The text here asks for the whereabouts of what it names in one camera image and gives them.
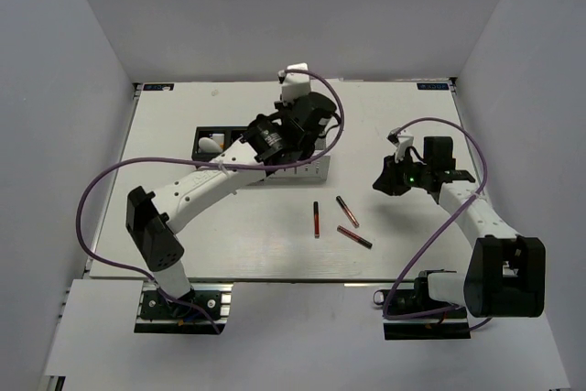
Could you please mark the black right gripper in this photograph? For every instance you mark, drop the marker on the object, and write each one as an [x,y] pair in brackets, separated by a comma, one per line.
[388,181]

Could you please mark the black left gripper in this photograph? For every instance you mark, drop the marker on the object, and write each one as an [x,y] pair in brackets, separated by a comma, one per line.
[283,107]

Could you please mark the white and orange tube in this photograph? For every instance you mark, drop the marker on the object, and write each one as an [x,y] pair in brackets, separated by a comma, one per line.
[207,145]

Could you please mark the red lip gloss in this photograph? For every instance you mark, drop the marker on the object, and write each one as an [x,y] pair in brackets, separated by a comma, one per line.
[347,211]

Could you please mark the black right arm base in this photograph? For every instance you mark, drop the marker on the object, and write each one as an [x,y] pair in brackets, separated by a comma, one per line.
[411,318]

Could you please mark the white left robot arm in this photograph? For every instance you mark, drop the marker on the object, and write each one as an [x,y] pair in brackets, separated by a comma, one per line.
[154,218]

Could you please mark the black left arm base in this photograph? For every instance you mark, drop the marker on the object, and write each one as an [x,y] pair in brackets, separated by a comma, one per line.
[157,315]

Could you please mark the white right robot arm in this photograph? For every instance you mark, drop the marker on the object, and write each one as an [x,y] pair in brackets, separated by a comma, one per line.
[506,273]

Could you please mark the white slotted organizer box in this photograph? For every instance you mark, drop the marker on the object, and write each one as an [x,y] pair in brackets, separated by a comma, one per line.
[314,173]

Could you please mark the black organizer box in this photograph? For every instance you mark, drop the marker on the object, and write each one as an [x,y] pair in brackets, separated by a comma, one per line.
[232,134]

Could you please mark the orange bottle in organizer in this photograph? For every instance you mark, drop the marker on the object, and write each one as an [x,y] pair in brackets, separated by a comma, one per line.
[218,138]

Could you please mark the dark red lip gloss tube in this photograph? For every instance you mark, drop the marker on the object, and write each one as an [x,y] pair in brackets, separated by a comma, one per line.
[355,237]

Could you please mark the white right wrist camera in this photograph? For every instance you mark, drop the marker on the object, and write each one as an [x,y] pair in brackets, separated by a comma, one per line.
[402,140]

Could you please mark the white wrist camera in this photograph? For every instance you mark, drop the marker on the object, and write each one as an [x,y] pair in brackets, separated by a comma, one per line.
[293,86]
[402,140]

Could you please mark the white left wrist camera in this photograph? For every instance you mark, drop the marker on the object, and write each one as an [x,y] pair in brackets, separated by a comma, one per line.
[293,86]

